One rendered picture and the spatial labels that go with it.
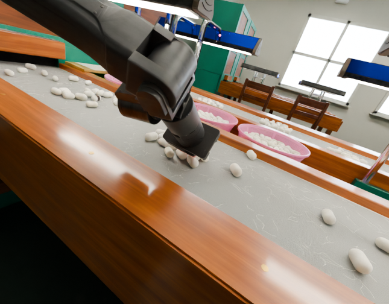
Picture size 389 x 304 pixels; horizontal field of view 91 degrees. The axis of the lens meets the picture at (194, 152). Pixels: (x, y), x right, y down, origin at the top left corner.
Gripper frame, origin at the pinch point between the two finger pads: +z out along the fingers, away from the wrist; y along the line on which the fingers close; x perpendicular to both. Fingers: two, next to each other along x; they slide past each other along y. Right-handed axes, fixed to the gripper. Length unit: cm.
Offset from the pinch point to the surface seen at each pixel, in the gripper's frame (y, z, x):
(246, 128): -2.2, 32.2, -24.6
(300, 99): -17, 193, -164
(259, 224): -18.5, -7.8, 8.3
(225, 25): 122, 165, -221
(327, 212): -28.9, 0.0, -0.3
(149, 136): 11.3, -3.4, 3.4
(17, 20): 91, -5, -12
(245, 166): -10.9, 6.9, -3.1
